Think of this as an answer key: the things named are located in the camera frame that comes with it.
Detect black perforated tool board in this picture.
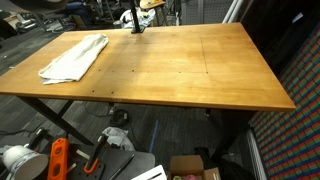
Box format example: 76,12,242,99
67,144,155,180

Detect black table leg frame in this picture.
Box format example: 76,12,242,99
19,96,92,145

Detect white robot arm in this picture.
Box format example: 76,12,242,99
0,0,69,14

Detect orange black clamp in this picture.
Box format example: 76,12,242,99
83,134,108,174

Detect black camera stand pole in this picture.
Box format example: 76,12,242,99
129,0,144,34

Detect cardboard box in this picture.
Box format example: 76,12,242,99
167,155,222,180

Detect round wooden stool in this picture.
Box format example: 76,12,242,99
139,0,168,25

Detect crumpled white cloth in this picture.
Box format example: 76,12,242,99
120,8,155,29

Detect white towel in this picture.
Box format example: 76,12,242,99
38,33,109,84

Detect grey cloth on floor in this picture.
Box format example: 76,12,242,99
102,127,135,151

